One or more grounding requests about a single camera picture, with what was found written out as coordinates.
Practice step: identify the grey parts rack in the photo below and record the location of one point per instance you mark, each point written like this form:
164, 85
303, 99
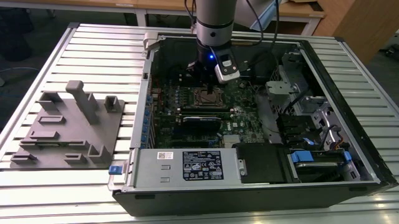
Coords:
61, 149

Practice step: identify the perforated metal drive cage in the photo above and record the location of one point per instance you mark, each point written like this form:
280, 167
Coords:
280, 87

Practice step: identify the silver power supply unit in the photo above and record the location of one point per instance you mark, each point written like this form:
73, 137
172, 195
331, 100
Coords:
150, 168

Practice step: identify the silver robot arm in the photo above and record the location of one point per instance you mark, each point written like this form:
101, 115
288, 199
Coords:
215, 23

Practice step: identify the blue case latch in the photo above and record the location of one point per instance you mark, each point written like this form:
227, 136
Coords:
115, 170

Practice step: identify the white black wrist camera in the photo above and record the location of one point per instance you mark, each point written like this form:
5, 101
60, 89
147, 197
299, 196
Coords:
227, 70

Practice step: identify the grey metal support bar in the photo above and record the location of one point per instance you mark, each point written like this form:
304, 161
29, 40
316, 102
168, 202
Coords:
264, 116

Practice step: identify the black chair base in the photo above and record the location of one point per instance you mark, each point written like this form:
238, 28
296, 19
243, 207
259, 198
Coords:
392, 50

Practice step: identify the wooden cabinet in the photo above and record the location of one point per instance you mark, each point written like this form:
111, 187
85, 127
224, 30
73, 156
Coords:
364, 23

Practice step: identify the small silver heat sink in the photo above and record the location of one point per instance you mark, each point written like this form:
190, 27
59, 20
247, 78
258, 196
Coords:
232, 138

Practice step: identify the black PC case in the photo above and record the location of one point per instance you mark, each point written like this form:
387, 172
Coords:
218, 200

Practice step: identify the green motherboard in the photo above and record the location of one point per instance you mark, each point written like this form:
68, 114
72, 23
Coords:
246, 119

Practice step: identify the black disk bay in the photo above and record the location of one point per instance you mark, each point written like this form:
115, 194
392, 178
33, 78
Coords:
296, 126

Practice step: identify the black graphics card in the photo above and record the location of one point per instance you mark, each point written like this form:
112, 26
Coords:
199, 127

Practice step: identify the wooden desk white frame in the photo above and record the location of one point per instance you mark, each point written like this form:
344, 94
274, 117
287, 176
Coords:
93, 2
299, 11

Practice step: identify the silver CPU plate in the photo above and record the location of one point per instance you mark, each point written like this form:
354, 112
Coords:
202, 99

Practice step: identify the hard disk in blue carrier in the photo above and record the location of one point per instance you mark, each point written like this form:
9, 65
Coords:
302, 156

